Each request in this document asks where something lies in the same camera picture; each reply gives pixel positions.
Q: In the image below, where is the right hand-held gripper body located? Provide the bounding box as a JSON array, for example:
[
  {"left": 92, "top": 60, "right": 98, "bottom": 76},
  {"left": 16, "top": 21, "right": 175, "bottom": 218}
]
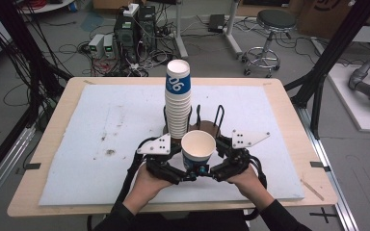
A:
[{"left": 211, "top": 129, "right": 271, "bottom": 183}]

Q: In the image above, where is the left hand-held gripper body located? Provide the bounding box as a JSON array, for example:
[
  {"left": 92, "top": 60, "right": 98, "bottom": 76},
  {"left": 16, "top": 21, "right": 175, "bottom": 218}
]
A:
[{"left": 137, "top": 133, "right": 187, "bottom": 186}]

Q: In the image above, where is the single blue-banded paper cup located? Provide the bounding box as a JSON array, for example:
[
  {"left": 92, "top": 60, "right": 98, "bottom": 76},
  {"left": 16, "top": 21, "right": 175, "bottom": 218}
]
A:
[{"left": 180, "top": 129, "right": 217, "bottom": 171}]

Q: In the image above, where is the stack of white paper cups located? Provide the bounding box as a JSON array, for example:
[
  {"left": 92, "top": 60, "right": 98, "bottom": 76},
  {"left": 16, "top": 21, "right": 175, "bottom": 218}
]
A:
[{"left": 164, "top": 59, "right": 192, "bottom": 140}]

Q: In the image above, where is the person's left hand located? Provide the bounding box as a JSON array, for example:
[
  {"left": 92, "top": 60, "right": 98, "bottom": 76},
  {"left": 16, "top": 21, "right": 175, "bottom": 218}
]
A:
[{"left": 123, "top": 164, "right": 174, "bottom": 216}]

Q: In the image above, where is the person's right hand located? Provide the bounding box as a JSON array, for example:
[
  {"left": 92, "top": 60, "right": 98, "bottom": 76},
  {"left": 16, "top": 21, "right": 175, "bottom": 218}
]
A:
[{"left": 227, "top": 166, "right": 275, "bottom": 212}]

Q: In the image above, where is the white foam mat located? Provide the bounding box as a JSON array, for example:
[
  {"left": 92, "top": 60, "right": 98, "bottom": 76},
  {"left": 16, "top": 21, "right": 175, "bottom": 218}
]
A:
[{"left": 38, "top": 84, "right": 305, "bottom": 206}]

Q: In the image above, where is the thin wooden stick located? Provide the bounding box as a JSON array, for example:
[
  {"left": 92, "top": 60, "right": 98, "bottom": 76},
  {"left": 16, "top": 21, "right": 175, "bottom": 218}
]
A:
[{"left": 300, "top": 178, "right": 325, "bottom": 202}]

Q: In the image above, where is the black tape cross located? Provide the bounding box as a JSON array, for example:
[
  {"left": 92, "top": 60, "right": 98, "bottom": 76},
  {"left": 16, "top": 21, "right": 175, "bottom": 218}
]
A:
[{"left": 308, "top": 206, "right": 338, "bottom": 224}]

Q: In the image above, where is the black computer tower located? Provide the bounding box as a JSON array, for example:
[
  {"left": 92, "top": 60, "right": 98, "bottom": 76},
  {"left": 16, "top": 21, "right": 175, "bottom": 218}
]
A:
[
  {"left": 138, "top": 5, "right": 157, "bottom": 54},
  {"left": 113, "top": 13, "right": 140, "bottom": 63}
]

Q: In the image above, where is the white power supply unit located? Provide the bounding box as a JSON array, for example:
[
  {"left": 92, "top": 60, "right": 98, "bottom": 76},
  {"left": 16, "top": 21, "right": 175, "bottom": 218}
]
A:
[
  {"left": 102, "top": 34, "right": 116, "bottom": 60},
  {"left": 88, "top": 34, "right": 105, "bottom": 60}
]

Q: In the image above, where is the flat black box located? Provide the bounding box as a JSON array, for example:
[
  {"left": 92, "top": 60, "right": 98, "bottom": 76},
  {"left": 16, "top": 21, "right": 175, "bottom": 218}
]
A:
[{"left": 207, "top": 13, "right": 226, "bottom": 33}]

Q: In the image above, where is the white floor platform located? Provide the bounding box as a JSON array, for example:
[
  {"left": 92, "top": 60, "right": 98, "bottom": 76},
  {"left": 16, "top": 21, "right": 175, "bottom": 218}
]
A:
[{"left": 327, "top": 62, "right": 370, "bottom": 134}]

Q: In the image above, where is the black round stool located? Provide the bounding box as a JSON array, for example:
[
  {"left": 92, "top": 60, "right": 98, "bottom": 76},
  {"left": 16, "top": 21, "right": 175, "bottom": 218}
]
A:
[{"left": 241, "top": 9, "right": 298, "bottom": 79}]

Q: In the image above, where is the white plug adapter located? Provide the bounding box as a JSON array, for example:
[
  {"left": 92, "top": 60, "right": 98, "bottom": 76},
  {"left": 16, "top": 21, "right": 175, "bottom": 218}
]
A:
[{"left": 122, "top": 3, "right": 141, "bottom": 18}]

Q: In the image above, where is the brown cardboard box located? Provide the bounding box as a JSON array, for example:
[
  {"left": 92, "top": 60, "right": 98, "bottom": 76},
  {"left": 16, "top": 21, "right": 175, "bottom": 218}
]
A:
[{"left": 297, "top": 0, "right": 358, "bottom": 40}]

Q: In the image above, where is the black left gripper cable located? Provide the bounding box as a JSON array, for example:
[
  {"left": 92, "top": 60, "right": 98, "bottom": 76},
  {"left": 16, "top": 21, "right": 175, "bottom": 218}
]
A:
[{"left": 120, "top": 151, "right": 147, "bottom": 206}]

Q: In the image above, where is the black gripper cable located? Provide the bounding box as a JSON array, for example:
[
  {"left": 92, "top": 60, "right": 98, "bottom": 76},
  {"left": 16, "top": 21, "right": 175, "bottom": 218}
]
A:
[
  {"left": 244, "top": 154, "right": 269, "bottom": 221},
  {"left": 120, "top": 151, "right": 147, "bottom": 206}
]

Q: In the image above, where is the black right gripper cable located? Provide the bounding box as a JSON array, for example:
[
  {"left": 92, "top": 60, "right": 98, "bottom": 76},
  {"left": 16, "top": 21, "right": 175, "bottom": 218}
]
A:
[{"left": 244, "top": 154, "right": 269, "bottom": 221}]

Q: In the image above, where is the tangle of floor cables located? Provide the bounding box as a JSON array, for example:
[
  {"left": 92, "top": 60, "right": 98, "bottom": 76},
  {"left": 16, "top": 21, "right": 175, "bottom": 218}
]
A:
[{"left": 57, "top": 30, "right": 178, "bottom": 78}]

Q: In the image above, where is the aluminium rail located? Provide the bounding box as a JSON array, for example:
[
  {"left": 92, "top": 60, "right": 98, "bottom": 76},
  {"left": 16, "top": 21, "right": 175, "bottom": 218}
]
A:
[
  {"left": 294, "top": 105, "right": 361, "bottom": 231},
  {"left": 0, "top": 124, "right": 37, "bottom": 215}
]

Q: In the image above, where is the black metal frame post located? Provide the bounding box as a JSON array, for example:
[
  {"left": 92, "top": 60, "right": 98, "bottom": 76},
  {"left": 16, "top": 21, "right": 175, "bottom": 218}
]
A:
[
  {"left": 0, "top": 0, "right": 73, "bottom": 191},
  {"left": 283, "top": 0, "right": 370, "bottom": 140}
]

